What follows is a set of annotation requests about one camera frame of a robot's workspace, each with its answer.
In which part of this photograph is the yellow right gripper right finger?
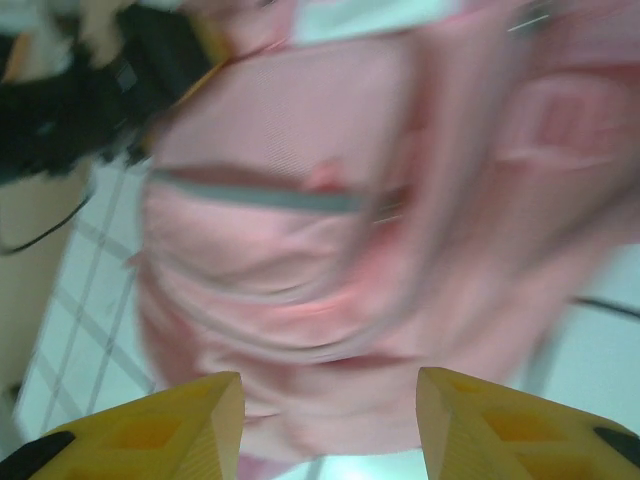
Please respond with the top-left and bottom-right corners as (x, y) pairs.
(416, 366), (640, 480)

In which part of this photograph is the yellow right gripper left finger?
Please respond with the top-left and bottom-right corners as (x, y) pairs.
(0, 370), (245, 480)

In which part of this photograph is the pink student backpack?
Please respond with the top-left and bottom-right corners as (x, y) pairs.
(127, 0), (640, 480)

